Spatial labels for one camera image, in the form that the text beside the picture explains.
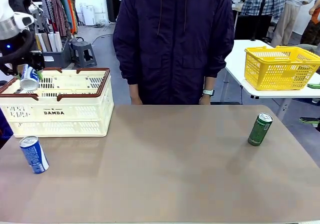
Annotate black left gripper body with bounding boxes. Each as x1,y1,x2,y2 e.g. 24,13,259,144
0,35,31,60

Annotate blue white drink can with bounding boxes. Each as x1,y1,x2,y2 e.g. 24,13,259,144
19,135,50,174
19,64,41,92

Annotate yellow plastic shopping basket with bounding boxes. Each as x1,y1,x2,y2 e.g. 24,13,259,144
244,45,320,91

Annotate cream folding basket brown rim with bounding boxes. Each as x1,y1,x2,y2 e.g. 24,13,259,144
0,67,115,138

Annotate person's right hand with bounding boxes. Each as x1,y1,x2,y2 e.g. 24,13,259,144
129,83,143,106

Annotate person's left hand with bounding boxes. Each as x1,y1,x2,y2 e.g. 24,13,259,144
199,94,213,106

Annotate yellow paper roll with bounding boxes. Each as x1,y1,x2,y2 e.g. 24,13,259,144
35,33,43,52

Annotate brown paper roll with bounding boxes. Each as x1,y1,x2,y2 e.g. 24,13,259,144
41,33,53,52

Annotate grey storage bin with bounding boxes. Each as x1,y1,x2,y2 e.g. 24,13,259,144
42,40,73,69

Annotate white paper roll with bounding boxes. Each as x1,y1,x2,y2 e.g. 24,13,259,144
47,32,58,52
54,32,63,52

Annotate grey plastic stool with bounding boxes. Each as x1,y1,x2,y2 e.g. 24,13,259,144
71,40,98,68

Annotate dark green drink can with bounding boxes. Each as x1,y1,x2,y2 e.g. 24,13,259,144
247,112,274,147

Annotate patterned shirts on rack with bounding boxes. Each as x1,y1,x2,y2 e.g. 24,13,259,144
41,0,72,38

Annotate person in camouflage trousers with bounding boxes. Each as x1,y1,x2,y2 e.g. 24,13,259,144
299,0,320,46

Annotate orange hanging garment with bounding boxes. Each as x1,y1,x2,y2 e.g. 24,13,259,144
64,0,77,34

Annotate white floor appliance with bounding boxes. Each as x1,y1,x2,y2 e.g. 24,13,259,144
82,5,96,26

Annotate person in beige trousers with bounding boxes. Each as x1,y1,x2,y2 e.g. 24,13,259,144
271,0,318,47

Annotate white side table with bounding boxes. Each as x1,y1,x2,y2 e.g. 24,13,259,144
224,40,320,121

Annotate black draped background table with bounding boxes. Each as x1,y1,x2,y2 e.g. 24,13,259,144
233,15,273,41

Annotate black tripod pole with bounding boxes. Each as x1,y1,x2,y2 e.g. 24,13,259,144
251,0,271,42

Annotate person in navy jacket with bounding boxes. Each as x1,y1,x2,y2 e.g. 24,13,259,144
112,0,235,106

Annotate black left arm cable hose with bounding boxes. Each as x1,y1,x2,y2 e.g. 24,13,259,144
0,30,35,76

